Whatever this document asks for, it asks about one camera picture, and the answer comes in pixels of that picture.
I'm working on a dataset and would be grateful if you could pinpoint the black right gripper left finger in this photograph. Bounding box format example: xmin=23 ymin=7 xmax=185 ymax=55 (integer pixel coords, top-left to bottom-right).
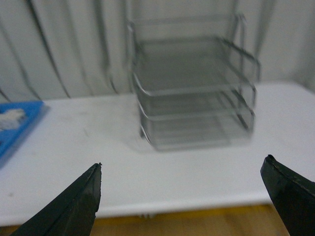
xmin=12 ymin=163 xmax=101 ymax=236

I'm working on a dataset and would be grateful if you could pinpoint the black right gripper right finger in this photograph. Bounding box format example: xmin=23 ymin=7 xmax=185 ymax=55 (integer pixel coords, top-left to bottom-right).
xmin=260 ymin=155 xmax=315 ymax=236

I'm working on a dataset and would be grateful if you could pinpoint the blue plastic bin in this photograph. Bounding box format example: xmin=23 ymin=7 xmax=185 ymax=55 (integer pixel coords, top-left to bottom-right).
xmin=0 ymin=101 xmax=49 ymax=167

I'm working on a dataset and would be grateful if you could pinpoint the white circuit breaker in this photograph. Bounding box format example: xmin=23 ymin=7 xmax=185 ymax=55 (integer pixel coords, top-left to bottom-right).
xmin=0 ymin=109 xmax=27 ymax=130

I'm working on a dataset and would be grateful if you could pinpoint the grey curtain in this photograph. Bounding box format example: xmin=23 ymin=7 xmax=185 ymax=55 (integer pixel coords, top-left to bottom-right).
xmin=0 ymin=0 xmax=315 ymax=102

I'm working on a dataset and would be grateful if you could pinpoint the silver mesh top tray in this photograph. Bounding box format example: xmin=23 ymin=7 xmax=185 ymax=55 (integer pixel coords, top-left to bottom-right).
xmin=132 ymin=37 xmax=260 ymax=97

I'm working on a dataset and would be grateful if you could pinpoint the silver wire rack frame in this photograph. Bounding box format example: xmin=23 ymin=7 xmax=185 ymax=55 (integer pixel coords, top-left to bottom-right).
xmin=125 ymin=0 xmax=261 ymax=138

